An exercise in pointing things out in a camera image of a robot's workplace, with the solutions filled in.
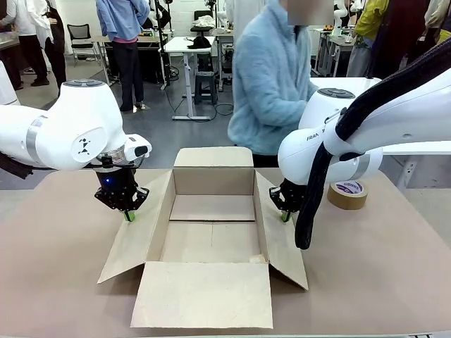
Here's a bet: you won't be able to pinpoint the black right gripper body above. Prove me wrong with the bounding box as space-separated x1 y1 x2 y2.
281 178 307 212

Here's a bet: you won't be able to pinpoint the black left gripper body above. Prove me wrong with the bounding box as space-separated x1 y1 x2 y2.
95 164 138 198

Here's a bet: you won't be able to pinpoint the brown packing tape roll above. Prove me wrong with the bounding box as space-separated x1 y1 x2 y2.
326 180 369 211

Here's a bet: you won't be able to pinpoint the brown cardboard box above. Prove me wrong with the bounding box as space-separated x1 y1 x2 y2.
97 146 309 330

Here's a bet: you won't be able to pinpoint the person in blue fleece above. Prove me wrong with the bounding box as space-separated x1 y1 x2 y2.
227 0 335 168

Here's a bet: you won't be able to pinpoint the person blue shirt dark trousers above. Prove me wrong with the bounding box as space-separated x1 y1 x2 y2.
95 0 152 113

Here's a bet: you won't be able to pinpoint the large white table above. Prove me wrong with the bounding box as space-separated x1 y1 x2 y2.
309 76 451 188

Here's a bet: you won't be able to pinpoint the black plastic stool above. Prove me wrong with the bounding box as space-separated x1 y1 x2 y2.
193 70 217 105

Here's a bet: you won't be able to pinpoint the person white shirt black dress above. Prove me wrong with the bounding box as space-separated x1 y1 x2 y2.
42 0 68 96

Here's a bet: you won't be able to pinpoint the white height-adjustable desk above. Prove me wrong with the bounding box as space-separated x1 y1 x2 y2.
163 35 216 121

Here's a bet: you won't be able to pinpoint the black mesh office chair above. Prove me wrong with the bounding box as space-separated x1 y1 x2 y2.
66 23 99 67

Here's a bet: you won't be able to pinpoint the person white top black trousers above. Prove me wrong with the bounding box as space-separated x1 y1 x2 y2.
0 0 51 88

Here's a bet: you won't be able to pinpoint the black cloth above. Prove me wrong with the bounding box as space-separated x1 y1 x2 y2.
186 35 213 50

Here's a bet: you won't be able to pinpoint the grey side table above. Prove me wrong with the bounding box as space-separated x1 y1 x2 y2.
0 31 22 52

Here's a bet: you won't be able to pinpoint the person in yellow jacket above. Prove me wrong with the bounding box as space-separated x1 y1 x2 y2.
347 0 392 78

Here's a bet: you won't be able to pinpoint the person in dark clothes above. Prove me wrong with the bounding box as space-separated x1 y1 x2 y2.
373 0 443 82

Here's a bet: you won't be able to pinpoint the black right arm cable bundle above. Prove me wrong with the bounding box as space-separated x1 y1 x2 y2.
295 37 451 251

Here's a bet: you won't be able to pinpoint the dark left arm cable bundle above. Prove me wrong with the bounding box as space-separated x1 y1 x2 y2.
0 151 37 181

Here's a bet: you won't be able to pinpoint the grey metal frame desk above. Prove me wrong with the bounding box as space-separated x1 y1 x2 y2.
311 26 355 77

